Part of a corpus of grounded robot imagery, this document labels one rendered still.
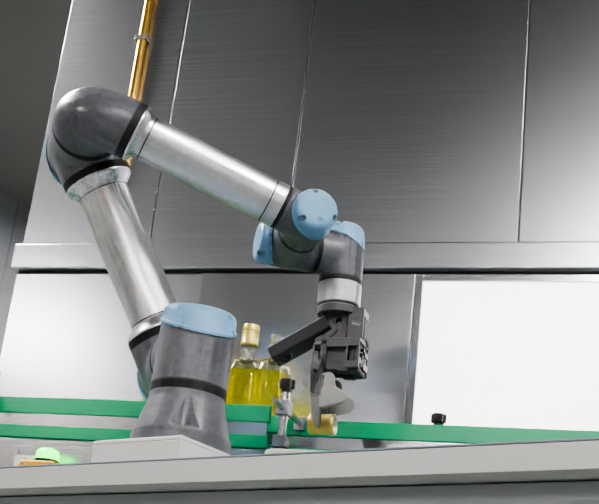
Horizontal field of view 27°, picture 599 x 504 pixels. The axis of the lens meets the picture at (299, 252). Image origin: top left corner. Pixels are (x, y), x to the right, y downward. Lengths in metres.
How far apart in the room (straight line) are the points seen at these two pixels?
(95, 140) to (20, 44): 2.99
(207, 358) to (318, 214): 0.31
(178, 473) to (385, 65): 1.37
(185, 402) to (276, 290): 0.83
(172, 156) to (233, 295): 0.72
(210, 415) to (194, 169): 0.41
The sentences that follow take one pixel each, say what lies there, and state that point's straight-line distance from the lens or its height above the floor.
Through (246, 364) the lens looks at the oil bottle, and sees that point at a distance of 2.45.
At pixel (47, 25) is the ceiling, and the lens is 4.83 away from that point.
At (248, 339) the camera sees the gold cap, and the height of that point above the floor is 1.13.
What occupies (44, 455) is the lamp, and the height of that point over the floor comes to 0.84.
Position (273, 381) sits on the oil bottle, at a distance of 2.42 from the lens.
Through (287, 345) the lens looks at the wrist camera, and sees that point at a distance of 2.14.
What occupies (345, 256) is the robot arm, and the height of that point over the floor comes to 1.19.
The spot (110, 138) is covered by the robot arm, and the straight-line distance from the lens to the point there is 2.01.
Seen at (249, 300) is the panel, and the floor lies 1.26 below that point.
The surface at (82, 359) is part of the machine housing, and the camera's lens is 2.79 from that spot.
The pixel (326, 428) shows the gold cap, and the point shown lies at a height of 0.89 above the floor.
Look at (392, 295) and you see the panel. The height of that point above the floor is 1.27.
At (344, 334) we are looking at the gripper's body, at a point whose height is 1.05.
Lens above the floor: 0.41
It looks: 21 degrees up
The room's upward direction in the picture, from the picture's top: 7 degrees clockwise
